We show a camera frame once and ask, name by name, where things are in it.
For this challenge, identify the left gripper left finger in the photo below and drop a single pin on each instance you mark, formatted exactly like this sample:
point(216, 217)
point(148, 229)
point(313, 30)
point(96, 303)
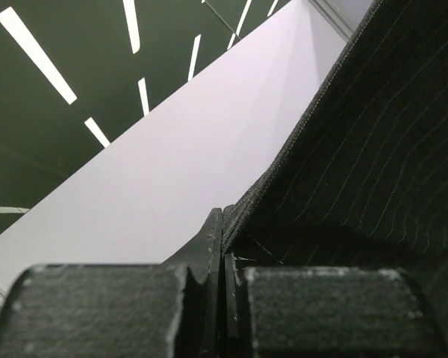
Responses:
point(152, 310)

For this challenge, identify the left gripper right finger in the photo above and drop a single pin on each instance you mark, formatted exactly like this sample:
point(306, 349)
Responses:
point(327, 311)

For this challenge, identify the dark pinstriped long sleeve shirt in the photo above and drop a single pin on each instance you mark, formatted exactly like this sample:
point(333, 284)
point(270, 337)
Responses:
point(362, 180)

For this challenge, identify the right aluminium corner post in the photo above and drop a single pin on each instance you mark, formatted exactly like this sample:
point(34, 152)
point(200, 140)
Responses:
point(333, 16)

